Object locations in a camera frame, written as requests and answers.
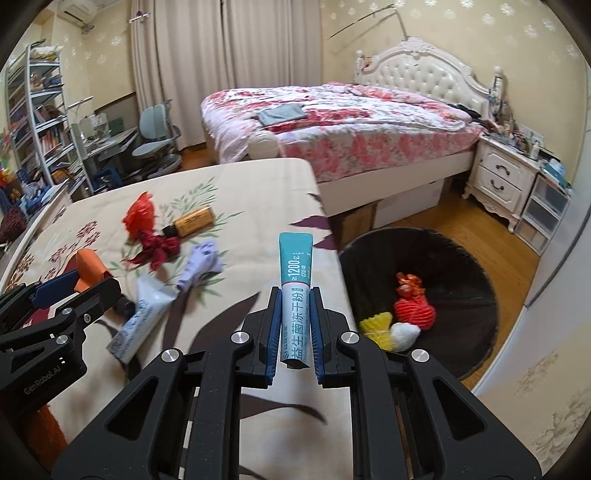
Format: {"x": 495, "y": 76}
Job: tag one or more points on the blue toy storage bin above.
{"x": 39, "y": 189}

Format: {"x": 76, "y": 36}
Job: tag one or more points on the grey folded cloth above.
{"x": 281, "y": 114}

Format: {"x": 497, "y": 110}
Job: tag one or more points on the red plastic bag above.
{"x": 141, "y": 217}

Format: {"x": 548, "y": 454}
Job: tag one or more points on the pink floral quilt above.
{"x": 369, "y": 120}

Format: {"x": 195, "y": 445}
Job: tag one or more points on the white blue tube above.
{"x": 138, "y": 318}

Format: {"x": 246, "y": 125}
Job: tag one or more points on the golden bottle with black cap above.
{"x": 194, "y": 222}

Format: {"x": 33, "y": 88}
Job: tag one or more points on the white storage box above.
{"x": 411, "y": 205}

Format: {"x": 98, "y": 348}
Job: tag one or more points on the blue plastic crate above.
{"x": 102, "y": 181}

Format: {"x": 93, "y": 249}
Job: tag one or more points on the shiny orange wrapper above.
{"x": 408, "y": 284}

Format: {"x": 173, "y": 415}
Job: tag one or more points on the brown cardboard box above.
{"x": 353, "y": 224}

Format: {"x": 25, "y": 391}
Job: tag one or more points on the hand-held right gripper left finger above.
{"x": 274, "y": 332}

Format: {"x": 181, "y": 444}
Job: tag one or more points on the teal tissue box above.
{"x": 556, "y": 171}

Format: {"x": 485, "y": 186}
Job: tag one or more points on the dark red fluffy item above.
{"x": 11, "y": 226}

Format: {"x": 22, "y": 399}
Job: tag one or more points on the grey study desk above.
{"x": 106, "y": 143}

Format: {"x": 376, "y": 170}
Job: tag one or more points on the red foam fruit net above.
{"x": 415, "y": 314}

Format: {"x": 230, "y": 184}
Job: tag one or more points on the white bookshelf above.
{"x": 44, "y": 120}

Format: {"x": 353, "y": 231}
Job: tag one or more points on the clear plastic drawer unit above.
{"x": 542, "y": 212}

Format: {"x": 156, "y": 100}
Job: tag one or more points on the lavender paper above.
{"x": 201, "y": 265}

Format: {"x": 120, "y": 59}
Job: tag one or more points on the white air conditioner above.
{"x": 78, "y": 9}

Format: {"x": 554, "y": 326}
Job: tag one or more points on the white nightstand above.
{"x": 501, "y": 175}

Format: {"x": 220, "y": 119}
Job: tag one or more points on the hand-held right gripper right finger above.
{"x": 316, "y": 337}

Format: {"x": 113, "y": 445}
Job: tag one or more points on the black trash bin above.
{"x": 461, "y": 286}

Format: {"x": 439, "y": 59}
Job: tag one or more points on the light blue desk chair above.
{"x": 157, "y": 138}

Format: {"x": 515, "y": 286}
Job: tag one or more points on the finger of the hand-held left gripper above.
{"x": 92, "y": 300}
{"x": 55, "y": 288}

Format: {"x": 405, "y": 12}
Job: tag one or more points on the dark red ribbon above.
{"x": 157, "y": 251}

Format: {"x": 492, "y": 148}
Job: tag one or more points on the yellow foam fruit net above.
{"x": 375, "y": 325}

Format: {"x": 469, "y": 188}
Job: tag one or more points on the cluster of cosmetic bottles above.
{"x": 512, "y": 129}

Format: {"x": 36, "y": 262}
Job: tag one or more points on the white upholstered bed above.
{"x": 425, "y": 74}

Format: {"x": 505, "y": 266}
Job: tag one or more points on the thin metal canopy pole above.
{"x": 369, "y": 21}

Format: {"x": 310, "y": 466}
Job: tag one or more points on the beige striped curtains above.
{"x": 221, "y": 69}

